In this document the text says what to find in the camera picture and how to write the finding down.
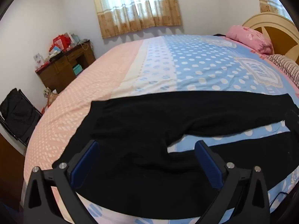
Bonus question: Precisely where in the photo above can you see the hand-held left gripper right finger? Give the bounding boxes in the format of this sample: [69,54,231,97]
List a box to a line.
[194,140,271,224]

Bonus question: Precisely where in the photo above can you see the white photo card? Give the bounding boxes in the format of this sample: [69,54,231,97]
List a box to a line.
[33,53,45,66]

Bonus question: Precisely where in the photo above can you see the red gift bag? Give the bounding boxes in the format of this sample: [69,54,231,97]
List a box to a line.
[49,35,72,52]

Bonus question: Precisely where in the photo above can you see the cream and wood headboard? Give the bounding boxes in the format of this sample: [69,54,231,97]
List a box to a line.
[242,13,299,66]

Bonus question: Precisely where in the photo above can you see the pink and blue dotted bedsheet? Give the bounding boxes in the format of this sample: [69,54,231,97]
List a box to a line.
[21,34,299,224]

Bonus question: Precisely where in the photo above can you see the pink floral pillow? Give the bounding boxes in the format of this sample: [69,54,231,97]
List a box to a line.
[226,25,274,55]

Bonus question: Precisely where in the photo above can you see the teal box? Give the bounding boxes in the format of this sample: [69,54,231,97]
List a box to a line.
[72,64,83,77]

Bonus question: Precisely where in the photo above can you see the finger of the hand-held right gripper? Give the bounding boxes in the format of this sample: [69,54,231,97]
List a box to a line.
[283,108,299,133]

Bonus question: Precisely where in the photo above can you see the striped cloth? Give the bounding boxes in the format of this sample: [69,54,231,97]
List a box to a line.
[266,54,299,87]

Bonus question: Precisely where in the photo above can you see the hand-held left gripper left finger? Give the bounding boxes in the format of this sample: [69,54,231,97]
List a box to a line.
[23,140,101,224]

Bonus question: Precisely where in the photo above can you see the patterned basket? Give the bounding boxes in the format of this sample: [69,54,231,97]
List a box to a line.
[42,87,59,108]

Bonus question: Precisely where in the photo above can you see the black bag on folding chair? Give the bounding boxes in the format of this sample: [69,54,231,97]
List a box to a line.
[0,88,42,148]

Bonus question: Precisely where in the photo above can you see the black pants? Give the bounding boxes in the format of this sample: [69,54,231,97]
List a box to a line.
[53,91,299,221]

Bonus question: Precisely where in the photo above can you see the beige patterned window curtain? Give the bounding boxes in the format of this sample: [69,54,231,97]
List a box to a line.
[257,0,292,20]
[90,0,183,40]

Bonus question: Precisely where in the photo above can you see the dark wooden desk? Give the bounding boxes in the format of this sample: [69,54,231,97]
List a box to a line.
[35,40,96,94]

